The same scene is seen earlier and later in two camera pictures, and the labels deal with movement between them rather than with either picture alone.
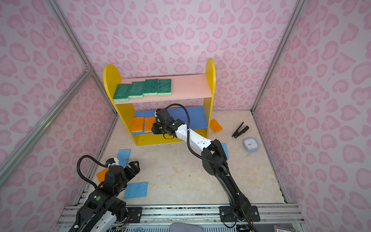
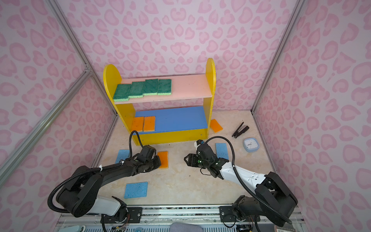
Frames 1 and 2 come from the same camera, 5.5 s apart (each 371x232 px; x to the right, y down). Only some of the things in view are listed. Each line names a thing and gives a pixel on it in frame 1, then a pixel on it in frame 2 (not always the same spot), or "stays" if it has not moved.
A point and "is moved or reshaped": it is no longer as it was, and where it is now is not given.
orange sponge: x=101 y=175 is moved or reshaped
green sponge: x=164 y=87 stays
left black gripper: x=136 y=169 to x=158 y=163
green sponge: x=136 y=89 stays
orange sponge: x=149 y=121 stays
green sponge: x=150 y=87 stays
